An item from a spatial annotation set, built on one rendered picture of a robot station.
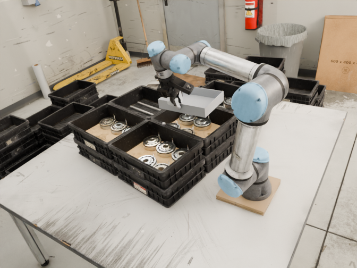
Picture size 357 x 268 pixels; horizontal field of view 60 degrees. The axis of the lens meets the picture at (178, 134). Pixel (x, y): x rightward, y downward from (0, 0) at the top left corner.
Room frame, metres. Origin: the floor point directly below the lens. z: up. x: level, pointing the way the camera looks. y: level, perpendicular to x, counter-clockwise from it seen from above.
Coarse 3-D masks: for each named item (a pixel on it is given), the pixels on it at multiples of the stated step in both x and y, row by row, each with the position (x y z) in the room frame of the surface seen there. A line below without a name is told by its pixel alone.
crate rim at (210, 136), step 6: (216, 108) 1.54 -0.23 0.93; (156, 114) 1.57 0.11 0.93; (156, 120) 1.50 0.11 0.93; (228, 120) 1.40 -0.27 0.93; (234, 120) 1.42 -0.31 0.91; (168, 126) 1.42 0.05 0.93; (222, 126) 1.35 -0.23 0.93; (186, 132) 1.34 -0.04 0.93; (216, 132) 1.31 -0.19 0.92; (204, 138) 1.26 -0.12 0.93; (210, 138) 1.27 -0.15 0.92
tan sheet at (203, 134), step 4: (176, 120) 1.64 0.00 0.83; (180, 124) 1.59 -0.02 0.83; (192, 124) 1.57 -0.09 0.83; (212, 124) 1.54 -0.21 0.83; (216, 124) 1.53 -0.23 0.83; (212, 128) 1.50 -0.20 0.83; (216, 128) 1.49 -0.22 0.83; (196, 132) 1.48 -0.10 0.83; (200, 132) 1.47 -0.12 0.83; (204, 132) 1.47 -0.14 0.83; (208, 132) 1.46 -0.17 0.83; (200, 136) 1.43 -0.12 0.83; (204, 136) 1.43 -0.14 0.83
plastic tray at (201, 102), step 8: (200, 88) 1.50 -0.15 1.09; (184, 96) 1.52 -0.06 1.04; (192, 96) 1.51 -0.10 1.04; (200, 96) 1.50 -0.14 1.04; (208, 96) 1.47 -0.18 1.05; (216, 96) 1.45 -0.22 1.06; (160, 104) 1.42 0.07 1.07; (184, 104) 1.33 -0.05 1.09; (192, 104) 1.41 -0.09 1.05; (200, 104) 1.40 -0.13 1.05; (208, 104) 1.30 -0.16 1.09; (216, 104) 1.36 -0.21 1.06; (184, 112) 1.33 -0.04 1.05; (192, 112) 1.31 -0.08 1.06; (200, 112) 1.28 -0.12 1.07; (208, 112) 1.29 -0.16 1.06
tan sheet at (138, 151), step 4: (140, 144) 1.44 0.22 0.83; (132, 148) 1.41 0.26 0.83; (136, 148) 1.40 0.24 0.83; (140, 148) 1.40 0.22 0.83; (176, 148) 1.35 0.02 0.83; (128, 152) 1.38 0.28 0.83; (132, 152) 1.37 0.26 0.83; (136, 152) 1.37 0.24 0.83; (140, 152) 1.36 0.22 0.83; (144, 152) 1.36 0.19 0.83; (148, 152) 1.35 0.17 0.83; (156, 152) 1.34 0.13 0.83; (136, 156) 1.33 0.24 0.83; (140, 156) 1.33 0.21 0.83; (156, 156) 1.31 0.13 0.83; (160, 160) 1.27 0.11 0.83; (164, 160) 1.26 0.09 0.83
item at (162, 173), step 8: (152, 120) 1.51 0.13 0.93; (136, 128) 1.45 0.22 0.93; (168, 128) 1.40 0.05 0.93; (192, 136) 1.30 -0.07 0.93; (200, 144) 1.22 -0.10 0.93; (120, 152) 1.25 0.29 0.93; (192, 152) 1.18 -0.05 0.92; (136, 160) 1.16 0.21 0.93; (176, 160) 1.12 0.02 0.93; (184, 160) 1.14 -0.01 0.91; (144, 168) 1.12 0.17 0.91; (152, 168) 1.09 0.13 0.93; (168, 168) 1.07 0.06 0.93; (160, 176) 1.05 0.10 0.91
